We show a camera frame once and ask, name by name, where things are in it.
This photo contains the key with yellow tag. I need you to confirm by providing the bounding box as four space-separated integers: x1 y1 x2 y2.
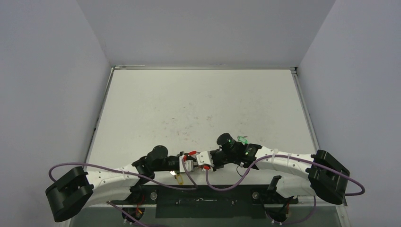
174 174 183 185

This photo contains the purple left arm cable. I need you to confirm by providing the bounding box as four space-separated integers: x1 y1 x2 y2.
48 155 199 227

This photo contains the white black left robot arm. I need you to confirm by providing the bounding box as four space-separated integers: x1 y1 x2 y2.
45 145 193 222

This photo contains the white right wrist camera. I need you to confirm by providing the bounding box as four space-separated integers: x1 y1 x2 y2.
195 151 214 171

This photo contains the aluminium table frame rail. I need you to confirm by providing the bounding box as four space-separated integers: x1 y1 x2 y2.
289 67 348 208

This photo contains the key with red tag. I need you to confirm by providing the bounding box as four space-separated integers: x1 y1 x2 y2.
183 151 198 161

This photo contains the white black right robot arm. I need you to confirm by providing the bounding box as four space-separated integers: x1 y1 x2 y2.
203 133 350 205

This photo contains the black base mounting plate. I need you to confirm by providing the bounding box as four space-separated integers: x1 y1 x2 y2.
116 184 298 219

